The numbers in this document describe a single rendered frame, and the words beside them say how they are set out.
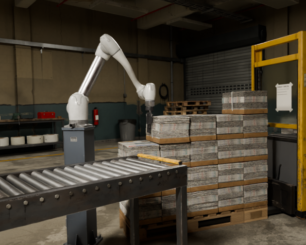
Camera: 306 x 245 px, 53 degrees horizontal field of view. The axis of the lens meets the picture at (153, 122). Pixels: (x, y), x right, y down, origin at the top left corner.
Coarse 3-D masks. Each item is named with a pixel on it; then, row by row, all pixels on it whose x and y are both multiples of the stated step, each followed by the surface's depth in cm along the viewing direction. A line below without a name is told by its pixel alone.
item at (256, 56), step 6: (252, 48) 357; (252, 54) 358; (258, 54) 359; (252, 60) 358; (258, 60) 359; (252, 66) 359; (252, 72) 359; (258, 72) 355; (252, 78) 359; (258, 78) 355; (252, 84) 360; (258, 84) 355; (252, 90) 360; (258, 90) 356
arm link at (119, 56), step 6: (114, 54) 261; (120, 54) 262; (120, 60) 264; (126, 60) 266; (126, 66) 267; (132, 72) 274; (132, 78) 279; (138, 84) 285; (138, 90) 286; (138, 96) 295
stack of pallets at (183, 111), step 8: (168, 104) 950; (176, 104) 921; (184, 104) 895; (192, 104) 1016; (200, 104) 986; (208, 104) 962; (168, 112) 951; (176, 112) 923; (184, 112) 898; (192, 112) 934
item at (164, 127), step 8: (160, 120) 260; (168, 120) 262; (176, 120) 265; (184, 120) 267; (160, 128) 261; (168, 128) 263; (176, 128) 266; (184, 128) 268; (160, 136) 261; (168, 136) 264; (176, 136) 266; (184, 136) 268
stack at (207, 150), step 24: (120, 144) 276; (144, 144) 263; (168, 144) 266; (192, 144) 275; (216, 144) 284; (240, 144) 293; (192, 168) 275; (216, 168) 284; (240, 168) 294; (192, 192) 277; (216, 192) 286; (240, 192) 295; (120, 216) 287; (144, 216) 261; (216, 216) 286; (240, 216) 296; (144, 240) 261
